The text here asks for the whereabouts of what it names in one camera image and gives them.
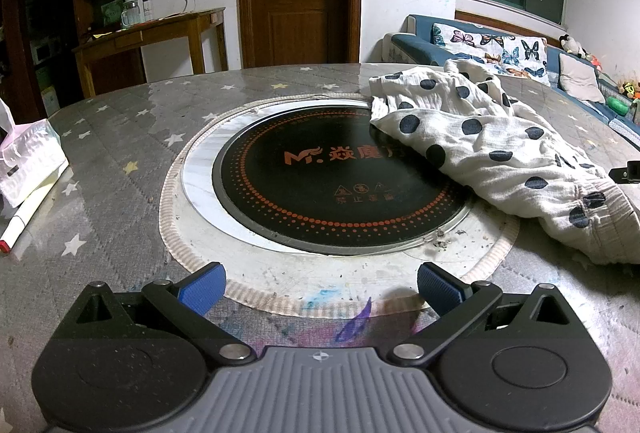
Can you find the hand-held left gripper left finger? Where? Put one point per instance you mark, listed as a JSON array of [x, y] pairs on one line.
[[202, 288]]

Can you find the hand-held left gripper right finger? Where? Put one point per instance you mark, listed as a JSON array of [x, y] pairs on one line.
[[440, 288]]

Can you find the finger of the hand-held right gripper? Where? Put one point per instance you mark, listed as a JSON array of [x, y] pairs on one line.
[[627, 173]]

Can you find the white polka dot garment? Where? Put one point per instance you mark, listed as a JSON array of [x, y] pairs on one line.
[[450, 133]]

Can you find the green toy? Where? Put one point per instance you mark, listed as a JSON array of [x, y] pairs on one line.
[[616, 106]]

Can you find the colourful toy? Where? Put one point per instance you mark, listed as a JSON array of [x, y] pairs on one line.
[[629, 89]]

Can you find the grey cushion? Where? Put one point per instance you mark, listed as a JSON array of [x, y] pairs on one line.
[[580, 78]]

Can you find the black white plush toy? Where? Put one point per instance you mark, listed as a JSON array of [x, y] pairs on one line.
[[572, 45]]

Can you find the round black induction cooktop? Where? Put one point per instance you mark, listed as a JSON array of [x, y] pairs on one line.
[[300, 183]]

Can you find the butterfly printed blanket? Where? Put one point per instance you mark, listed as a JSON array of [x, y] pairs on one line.
[[500, 48]]

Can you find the grey star-printed table cover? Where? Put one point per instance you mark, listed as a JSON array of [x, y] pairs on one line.
[[125, 123]]

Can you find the white marker pen red cap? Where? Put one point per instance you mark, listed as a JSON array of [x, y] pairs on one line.
[[20, 218]]

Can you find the pink tissue pack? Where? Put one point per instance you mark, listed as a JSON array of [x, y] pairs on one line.
[[25, 158]]

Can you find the blue sofa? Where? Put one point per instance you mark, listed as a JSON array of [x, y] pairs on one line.
[[415, 44]]

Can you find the wooden side table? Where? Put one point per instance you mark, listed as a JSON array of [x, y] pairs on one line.
[[150, 25]]

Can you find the glass jar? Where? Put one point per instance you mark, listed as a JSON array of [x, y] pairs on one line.
[[131, 14]]

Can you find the clear bottle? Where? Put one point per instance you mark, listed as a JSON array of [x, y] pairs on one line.
[[147, 8]]

